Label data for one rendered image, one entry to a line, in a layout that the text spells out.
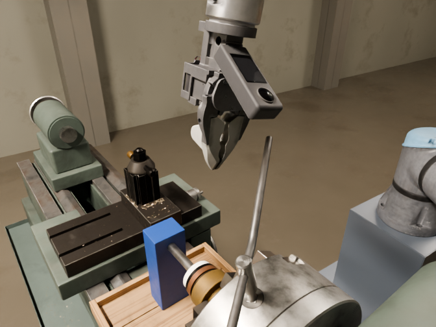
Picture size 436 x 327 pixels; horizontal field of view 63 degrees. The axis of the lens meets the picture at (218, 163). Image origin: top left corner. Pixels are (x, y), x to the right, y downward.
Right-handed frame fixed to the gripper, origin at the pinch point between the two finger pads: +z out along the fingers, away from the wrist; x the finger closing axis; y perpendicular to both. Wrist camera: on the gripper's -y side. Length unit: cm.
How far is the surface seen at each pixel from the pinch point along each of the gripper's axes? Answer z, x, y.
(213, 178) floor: 111, -150, 171
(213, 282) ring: 25.4, -4.1, 0.0
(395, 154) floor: 78, -314, 98
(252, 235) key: 6.8, 0.3, -10.2
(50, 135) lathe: 30, 0, 94
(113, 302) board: 51, 3, 27
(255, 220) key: 5.4, -1.2, -8.8
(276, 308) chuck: 14.5, -0.1, -16.8
